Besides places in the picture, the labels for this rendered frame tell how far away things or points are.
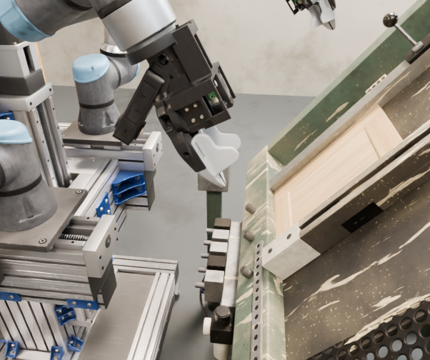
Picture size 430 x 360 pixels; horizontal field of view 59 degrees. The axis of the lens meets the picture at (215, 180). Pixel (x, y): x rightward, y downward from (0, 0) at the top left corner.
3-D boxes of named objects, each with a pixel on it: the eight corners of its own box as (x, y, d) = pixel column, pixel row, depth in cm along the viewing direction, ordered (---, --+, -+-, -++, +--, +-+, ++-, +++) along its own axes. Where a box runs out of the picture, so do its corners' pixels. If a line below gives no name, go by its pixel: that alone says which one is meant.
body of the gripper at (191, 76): (233, 124, 44) (181, 26, 39) (171, 151, 47) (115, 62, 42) (238, 100, 50) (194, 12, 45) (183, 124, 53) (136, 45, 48)
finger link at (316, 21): (316, 42, 107) (299, 13, 104) (327, 31, 109) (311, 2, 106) (325, 38, 104) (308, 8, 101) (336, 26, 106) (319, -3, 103)
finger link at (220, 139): (253, 173, 52) (223, 116, 48) (216, 188, 54) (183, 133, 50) (255, 162, 54) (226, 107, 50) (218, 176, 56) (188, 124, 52)
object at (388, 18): (415, 56, 100) (380, 22, 103) (428, 46, 99) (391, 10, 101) (414, 55, 97) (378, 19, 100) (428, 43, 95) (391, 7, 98)
